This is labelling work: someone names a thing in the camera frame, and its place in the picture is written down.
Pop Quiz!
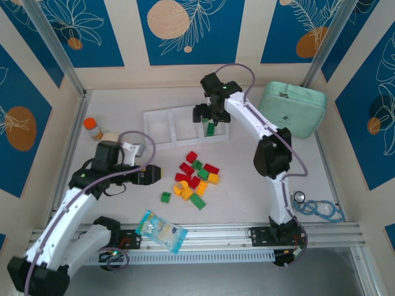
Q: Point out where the beige sponge block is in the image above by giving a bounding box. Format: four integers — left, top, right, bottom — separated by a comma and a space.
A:
100, 131, 124, 144

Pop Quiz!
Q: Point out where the orange-lid pill bottle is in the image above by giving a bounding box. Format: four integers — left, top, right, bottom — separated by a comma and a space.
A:
83, 117, 104, 142

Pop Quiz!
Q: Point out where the white three-compartment tray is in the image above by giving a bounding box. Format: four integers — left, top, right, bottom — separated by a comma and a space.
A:
143, 103, 231, 152

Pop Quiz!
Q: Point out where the blue white plastic packet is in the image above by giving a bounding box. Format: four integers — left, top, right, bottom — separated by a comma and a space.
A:
135, 210, 188, 255

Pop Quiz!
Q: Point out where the mint green zip case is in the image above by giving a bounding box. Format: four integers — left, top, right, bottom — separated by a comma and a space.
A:
258, 81, 328, 139

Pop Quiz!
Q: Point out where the blue stethoscope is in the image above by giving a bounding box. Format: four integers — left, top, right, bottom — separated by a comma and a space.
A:
289, 190, 346, 223

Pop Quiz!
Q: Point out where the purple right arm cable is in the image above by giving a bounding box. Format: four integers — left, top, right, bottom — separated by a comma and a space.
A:
214, 63, 309, 269

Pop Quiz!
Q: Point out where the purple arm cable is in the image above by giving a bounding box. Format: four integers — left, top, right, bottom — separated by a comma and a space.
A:
214, 63, 309, 269
23, 130, 157, 293

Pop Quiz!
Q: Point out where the aluminium table side rail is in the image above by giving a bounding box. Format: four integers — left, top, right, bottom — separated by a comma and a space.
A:
313, 132, 348, 224
44, 91, 92, 231

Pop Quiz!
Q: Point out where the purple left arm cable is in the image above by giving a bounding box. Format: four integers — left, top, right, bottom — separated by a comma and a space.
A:
23, 130, 157, 293

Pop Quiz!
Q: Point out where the thin black cable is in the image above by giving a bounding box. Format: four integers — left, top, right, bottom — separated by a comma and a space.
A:
103, 183, 128, 198

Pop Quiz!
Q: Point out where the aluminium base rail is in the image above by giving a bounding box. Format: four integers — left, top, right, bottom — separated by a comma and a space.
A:
26, 222, 362, 252

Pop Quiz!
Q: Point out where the white slotted cable duct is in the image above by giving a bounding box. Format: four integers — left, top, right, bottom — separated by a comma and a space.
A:
88, 249, 276, 266

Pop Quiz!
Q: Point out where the aluminium frame post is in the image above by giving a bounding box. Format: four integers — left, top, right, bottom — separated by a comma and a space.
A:
21, 0, 87, 99
299, 0, 362, 89

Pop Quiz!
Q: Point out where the short aluminium frame leg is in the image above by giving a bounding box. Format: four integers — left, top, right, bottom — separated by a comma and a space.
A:
351, 246, 373, 296

